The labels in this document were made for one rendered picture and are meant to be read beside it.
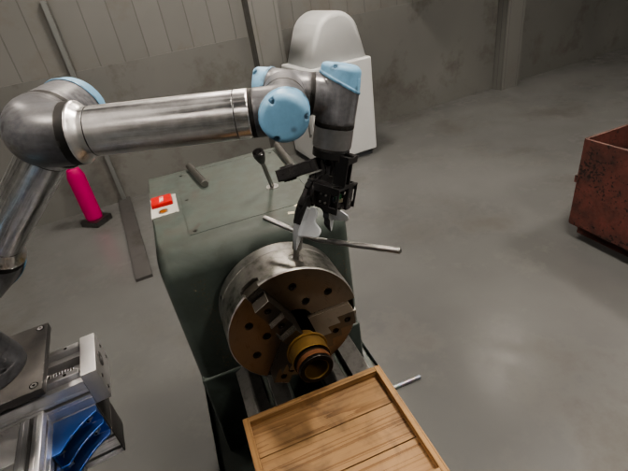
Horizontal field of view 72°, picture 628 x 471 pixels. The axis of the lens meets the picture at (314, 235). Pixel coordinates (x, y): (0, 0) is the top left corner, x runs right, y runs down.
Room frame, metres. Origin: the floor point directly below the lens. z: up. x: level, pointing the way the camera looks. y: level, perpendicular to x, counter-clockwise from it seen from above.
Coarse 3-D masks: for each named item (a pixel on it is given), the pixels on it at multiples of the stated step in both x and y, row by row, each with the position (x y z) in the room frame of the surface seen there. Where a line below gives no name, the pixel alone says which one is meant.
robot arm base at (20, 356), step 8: (0, 336) 0.69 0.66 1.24; (8, 336) 0.72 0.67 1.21; (0, 344) 0.68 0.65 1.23; (8, 344) 0.69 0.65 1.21; (16, 344) 0.71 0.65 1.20; (0, 352) 0.66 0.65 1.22; (8, 352) 0.67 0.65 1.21; (16, 352) 0.68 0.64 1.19; (24, 352) 0.71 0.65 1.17; (0, 360) 0.65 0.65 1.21; (8, 360) 0.66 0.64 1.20; (16, 360) 0.67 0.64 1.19; (24, 360) 0.69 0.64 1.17; (0, 368) 0.65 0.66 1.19; (8, 368) 0.65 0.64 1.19; (16, 368) 0.66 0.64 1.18; (0, 376) 0.63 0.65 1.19; (8, 376) 0.64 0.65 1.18; (16, 376) 0.65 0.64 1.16; (0, 384) 0.62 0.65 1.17
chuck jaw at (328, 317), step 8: (344, 304) 0.78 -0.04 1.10; (352, 304) 0.79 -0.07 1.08; (320, 312) 0.76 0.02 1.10; (328, 312) 0.76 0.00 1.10; (336, 312) 0.75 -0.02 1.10; (344, 312) 0.75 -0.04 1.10; (352, 312) 0.75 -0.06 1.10; (312, 320) 0.74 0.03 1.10; (320, 320) 0.74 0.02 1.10; (328, 320) 0.73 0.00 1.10; (336, 320) 0.73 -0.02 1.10; (344, 320) 0.75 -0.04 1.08; (352, 320) 0.75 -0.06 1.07; (312, 328) 0.73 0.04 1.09; (320, 328) 0.71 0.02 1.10; (328, 328) 0.71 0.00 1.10; (336, 328) 0.72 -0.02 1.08; (328, 336) 0.69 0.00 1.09; (328, 344) 0.69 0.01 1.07
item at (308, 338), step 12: (300, 336) 0.67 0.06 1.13; (312, 336) 0.67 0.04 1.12; (288, 348) 0.66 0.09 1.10; (300, 348) 0.64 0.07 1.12; (312, 348) 0.64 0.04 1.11; (324, 348) 0.65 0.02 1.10; (288, 360) 0.66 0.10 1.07; (300, 360) 0.62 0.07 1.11; (312, 360) 0.61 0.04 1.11; (324, 360) 0.62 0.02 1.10; (300, 372) 0.61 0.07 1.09; (312, 372) 0.63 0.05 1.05; (324, 372) 0.62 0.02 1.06
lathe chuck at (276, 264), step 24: (264, 264) 0.79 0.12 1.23; (288, 264) 0.78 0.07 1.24; (312, 264) 0.78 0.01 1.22; (240, 288) 0.76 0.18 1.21; (264, 288) 0.74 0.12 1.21; (288, 288) 0.76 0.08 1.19; (312, 288) 0.77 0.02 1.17; (336, 288) 0.78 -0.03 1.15; (240, 312) 0.72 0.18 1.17; (312, 312) 0.77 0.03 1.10; (240, 336) 0.72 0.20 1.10; (264, 336) 0.74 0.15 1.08; (336, 336) 0.78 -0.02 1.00; (240, 360) 0.72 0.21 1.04; (264, 360) 0.73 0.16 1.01
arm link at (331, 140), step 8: (320, 128) 0.77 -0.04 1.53; (320, 136) 0.77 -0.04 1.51; (328, 136) 0.76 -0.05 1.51; (336, 136) 0.75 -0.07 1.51; (344, 136) 0.76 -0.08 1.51; (312, 144) 0.79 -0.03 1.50; (320, 144) 0.76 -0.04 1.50; (328, 144) 0.76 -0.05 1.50; (336, 144) 0.75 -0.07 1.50; (344, 144) 0.76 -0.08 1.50; (328, 152) 0.76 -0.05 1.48; (336, 152) 0.76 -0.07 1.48; (344, 152) 0.77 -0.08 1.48
